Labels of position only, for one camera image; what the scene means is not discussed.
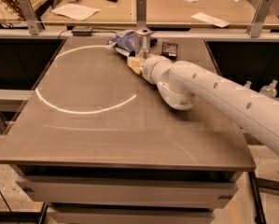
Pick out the metal bracket post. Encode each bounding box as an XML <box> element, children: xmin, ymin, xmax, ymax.
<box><xmin>246</xmin><ymin>0</ymin><xmax>273</xmax><ymax>38</ymax></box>
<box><xmin>18</xmin><ymin>0</ymin><xmax>41</xmax><ymax>35</ymax></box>
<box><xmin>136</xmin><ymin>0</ymin><xmax>146</xmax><ymax>28</ymax></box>

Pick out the white paper sheet left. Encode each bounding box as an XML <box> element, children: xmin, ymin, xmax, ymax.
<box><xmin>52</xmin><ymin>4</ymin><xmax>99</xmax><ymax>21</ymax></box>

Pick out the sanitizer bottle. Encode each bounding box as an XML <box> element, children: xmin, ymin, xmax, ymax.
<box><xmin>259</xmin><ymin>79</ymin><xmax>278</xmax><ymax>98</ymax></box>
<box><xmin>244</xmin><ymin>80</ymin><xmax>252</xmax><ymax>89</ymax></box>

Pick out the right metal bracket post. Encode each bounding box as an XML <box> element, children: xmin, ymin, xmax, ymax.
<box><xmin>246</xmin><ymin>0</ymin><xmax>273</xmax><ymax>38</ymax></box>

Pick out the left sanitizer bottle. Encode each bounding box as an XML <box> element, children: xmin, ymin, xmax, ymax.
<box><xmin>244</xmin><ymin>80</ymin><xmax>252</xmax><ymax>89</ymax></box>

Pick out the right sanitizer bottle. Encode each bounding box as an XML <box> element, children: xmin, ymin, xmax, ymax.
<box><xmin>259</xmin><ymin>79</ymin><xmax>278</xmax><ymax>98</ymax></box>

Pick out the left metal bracket post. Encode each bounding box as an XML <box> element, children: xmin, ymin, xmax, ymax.
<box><xmin>18</xmin><ymin>0</ymin><xmax>41</xmax><ymax>35</ymax></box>

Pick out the white paper strip right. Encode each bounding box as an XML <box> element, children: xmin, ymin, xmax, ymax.
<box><xmin>192</xmin><ymin>12</ymin><xmax>230</xmax><ymax>28</ymax></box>

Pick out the black power adapter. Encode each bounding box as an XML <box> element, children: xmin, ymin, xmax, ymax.
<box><xmin>72</xmin><ymin>27</ymin><xmax>92</xmax><ymax>36</ymax></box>

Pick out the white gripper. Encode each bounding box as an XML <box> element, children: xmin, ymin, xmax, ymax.
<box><xmin>127</xmin><ymin>55</ymin><xmax>173</xmax><ymax>84</ymax></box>

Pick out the blue chip bag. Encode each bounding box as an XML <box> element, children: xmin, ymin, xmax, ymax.
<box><xmin>106</xmin><ymin>29</ymin><xmax>159</xmax><ymax>58</ymax></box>

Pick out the silver blue redbull can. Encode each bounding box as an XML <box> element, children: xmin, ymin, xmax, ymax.
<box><xmin>135</xmin><ymin>28</ymin><xmax>151</xmax><ymax>59</ymax></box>

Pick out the middle metal bracket post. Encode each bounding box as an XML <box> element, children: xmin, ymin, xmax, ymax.
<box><xmin>136</xmin><ymin>0</ymin><xmax>146</xmax><ymax>28</ymax></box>

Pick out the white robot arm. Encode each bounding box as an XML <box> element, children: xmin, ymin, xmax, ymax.
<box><xmin>127</xmin><ymin>55</ymin><xmax>279</xmax><ymax>156</ymax></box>

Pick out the small black snack packet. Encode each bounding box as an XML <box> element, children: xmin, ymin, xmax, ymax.
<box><xmin>161</xmin><ymin>42</ymin><xmax>178</xmax><ymax>59</ymax></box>

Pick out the black floor cable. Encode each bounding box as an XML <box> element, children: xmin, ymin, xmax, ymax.
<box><xmin>0</xmin><ymin>176</ymin><xmax>14</xmax><ymax>213</ymax></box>

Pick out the white drawer cabinet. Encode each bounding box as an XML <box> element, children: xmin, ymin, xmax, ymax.
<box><xmin>17</xmin><ymin>173</ymin><xmax>238</xmax><ymax>224</ymax></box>

